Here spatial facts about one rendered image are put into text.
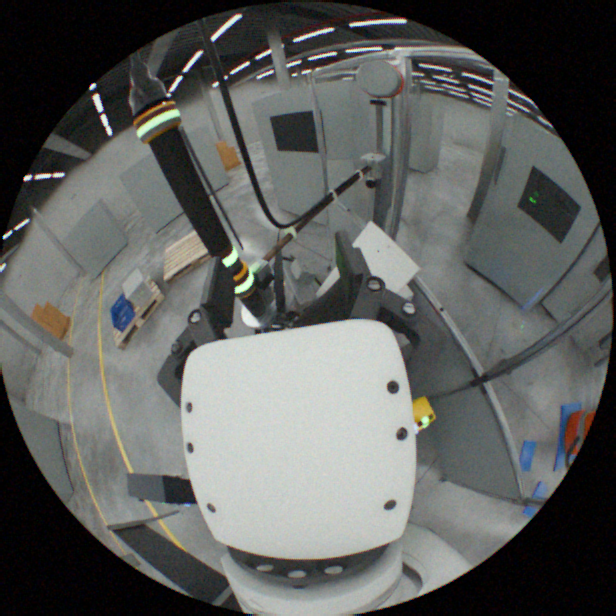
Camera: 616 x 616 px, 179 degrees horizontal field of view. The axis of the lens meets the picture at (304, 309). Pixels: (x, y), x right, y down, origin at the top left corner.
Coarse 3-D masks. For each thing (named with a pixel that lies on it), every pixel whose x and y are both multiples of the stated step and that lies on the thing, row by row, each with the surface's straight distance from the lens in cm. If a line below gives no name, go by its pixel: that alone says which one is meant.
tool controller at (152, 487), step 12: (132, 480) 99; (144, 480) 91; (156, 480) 85; (168, 480) 84; (180, 480) 88; (132, 492) 99; (144, 492) 92; (156, 492) 85; (168, 492) 83; (180, 492) 88; (192, 492) 92
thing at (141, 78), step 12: (132, 72) 26; (144, 72) 25; (144, 84) 24; (156, 84) 24; (132, 96) 24; (144, 96) 23; (156, 96) 23; (168, 96) 24; (132, 108) 24; (144, 108) 26; (240, 300) 34; (252, 300) 33; (252, 312) 36; (264, 312) 37
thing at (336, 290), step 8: (336, 280) 54; (336, 288) 47; (328, 296) 47; (336, 296) 44; (344, 296) 41; (312, 304) 55; (320, 304) 47; (328, 304) 44; (336, 304) 42; (344, 304) 40; (304, 312) 54; (312, 312) 48; (320, 312) 44; (328, 312) 42; (336, 312) 40; (344, 312) 38; (296, 320) 55; (304, 320) 49; (312, 320) 46; (320, 320) 43; (328, 320) 40; (336, 320) 39; (344, 320) 37
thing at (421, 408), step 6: (414, 402) 75; (420, 402) 75; (426, 402) 76; (414, 408) 74; (420, 408) 75; (426, 408) 76; (414, 414) 74; (420, 414) 75; (426, 414) 76; (414, 420) 74; (420, 420) 75; (432, 420) 77
